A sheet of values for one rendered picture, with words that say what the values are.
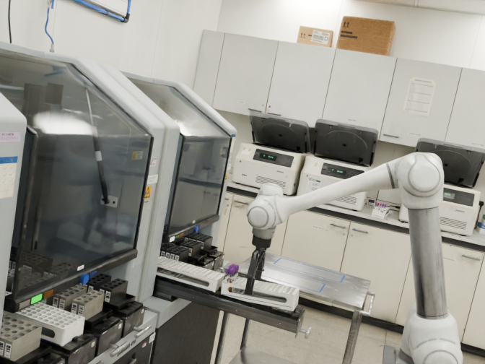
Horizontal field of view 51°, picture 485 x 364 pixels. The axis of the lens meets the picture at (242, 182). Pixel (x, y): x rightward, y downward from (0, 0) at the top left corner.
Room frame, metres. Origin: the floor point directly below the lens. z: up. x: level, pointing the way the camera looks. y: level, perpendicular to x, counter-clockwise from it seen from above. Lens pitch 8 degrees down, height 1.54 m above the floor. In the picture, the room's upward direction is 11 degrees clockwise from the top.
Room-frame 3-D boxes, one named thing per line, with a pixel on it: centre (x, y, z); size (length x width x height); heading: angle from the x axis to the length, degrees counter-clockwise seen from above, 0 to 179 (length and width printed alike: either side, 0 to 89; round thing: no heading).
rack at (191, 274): (2.04, 0.16, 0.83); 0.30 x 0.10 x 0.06; 74
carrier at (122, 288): (1.68, 0.36, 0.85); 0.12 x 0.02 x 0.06; 164
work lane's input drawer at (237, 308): (2.00, -0.02, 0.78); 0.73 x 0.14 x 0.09; 74
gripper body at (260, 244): (1.97, -0.12, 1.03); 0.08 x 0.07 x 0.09; 164
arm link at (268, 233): (1.97, -0.12, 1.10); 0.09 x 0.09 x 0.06
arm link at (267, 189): (1.95, -0.11, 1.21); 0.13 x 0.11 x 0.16; 170
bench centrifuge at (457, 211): (4.24, -1.63, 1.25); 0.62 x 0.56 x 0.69; 164
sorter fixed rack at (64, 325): (1.42, 0.53, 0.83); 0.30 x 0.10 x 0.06; 74
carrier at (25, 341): (1.24, 0.48, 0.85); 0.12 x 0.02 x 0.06; 165
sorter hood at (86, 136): (1.53, 0.65, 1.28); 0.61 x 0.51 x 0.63; 164
